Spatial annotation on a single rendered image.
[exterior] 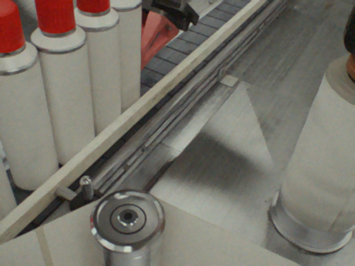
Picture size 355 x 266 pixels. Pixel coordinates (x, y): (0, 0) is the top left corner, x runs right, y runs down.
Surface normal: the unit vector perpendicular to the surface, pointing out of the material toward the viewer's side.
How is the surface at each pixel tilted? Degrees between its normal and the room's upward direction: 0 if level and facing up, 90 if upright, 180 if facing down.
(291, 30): 0
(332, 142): 91
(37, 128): 90
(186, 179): 0
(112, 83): 90
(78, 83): 90
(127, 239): 0
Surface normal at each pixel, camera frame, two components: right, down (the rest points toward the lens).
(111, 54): 0.69, 0.53
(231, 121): 0.07, -0.74
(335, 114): -0.88, 0.27
